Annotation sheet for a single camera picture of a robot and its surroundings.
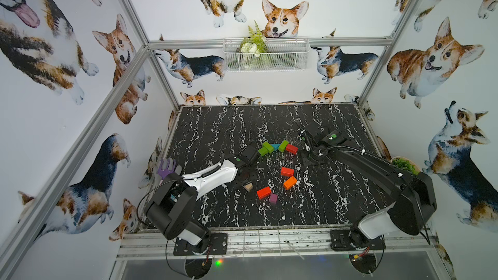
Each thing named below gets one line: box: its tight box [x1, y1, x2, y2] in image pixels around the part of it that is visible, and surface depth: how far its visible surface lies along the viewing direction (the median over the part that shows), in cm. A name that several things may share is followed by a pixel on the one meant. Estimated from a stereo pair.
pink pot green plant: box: [390, 156, 421, 176], surface depth 83 cm
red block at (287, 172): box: [280, 166, 295, 177], surface depth 93 cm
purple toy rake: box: [158, 158, 177, 181], surface depth 94 cm
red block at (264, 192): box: [256, 186, 272, 200], surface depth 87 cm
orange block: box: [284, 175, 297, 190], surface depth 89 cm
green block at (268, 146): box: [262, 141, 275, 154], surface depth 101 cm
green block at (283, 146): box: [278, 139, 290, 153], surface depth 102 cm
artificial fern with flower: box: [239, 20, 268, 58], surface depth 85 cm
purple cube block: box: [270, 193, 279, 205], surface depth 87 cm
